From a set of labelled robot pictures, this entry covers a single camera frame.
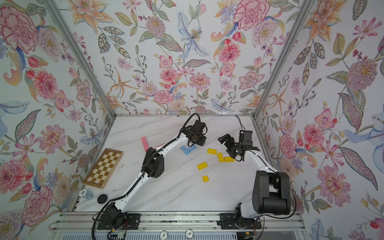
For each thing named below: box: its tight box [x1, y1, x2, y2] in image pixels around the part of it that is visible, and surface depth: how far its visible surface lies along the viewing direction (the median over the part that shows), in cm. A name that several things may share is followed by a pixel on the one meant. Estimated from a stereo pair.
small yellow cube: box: [202, 175, 210, 183], surface depth 90 cm
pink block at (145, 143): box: [141, 136, 150, 153], surface depth 106 cm
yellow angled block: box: [217, 152, 225, 163], surface depth 100 cm
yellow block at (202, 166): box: [197, 161, 209, 171], surface depth 95 cm
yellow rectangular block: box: [207, 148, 218, 155], surface depth 103 cm
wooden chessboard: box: [83, 148, 124, 190], surface depth 91 cm
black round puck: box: [97, 194, 108, 204], surface depth 82 cm
